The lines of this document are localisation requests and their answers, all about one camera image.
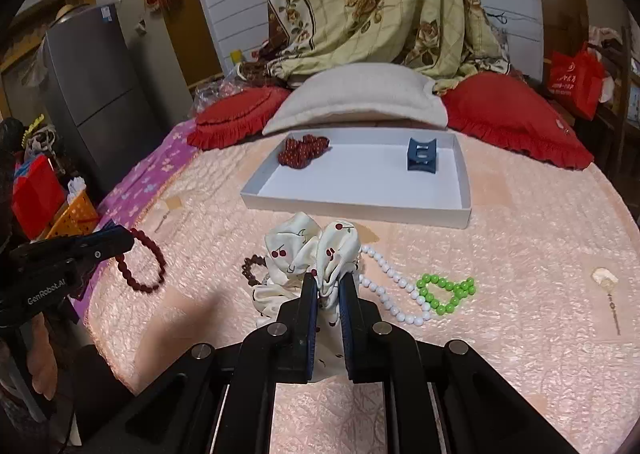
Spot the white shallow tray box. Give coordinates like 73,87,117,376
241,127,472,229

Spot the red shopping bag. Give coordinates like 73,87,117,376
546,42,605,120

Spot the red ruffled pillow left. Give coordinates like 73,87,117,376
186,87,291,151

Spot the floral yellow green blanket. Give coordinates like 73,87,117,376
238,0,510,92

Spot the cream cherry print scrunchie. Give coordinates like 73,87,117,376
252,212,360,382

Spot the purple patterned bed sheet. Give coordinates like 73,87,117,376
69,117,202,320

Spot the white beige pillow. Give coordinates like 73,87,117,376
262,63,448,136

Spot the orange plastic basket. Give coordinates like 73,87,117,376
46,190,101,240

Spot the blue hair claw clip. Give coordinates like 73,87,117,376
407,139,437,174

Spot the grey refrigerator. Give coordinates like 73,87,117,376
40,3,165,196

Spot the green bead bracelet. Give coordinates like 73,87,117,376
415,273,478,317

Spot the small pin on card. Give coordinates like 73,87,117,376
149,195,183,233

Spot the brown bead bracelet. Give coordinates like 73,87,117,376
241,253,268,287

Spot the dark red bead bracelet pile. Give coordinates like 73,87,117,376
276,133,331,170

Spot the white bead necklace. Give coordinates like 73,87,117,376
357,244,434,326

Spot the red pillow right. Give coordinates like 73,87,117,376
442,72,593,170

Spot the red box left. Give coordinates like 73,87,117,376
12,154,66,240

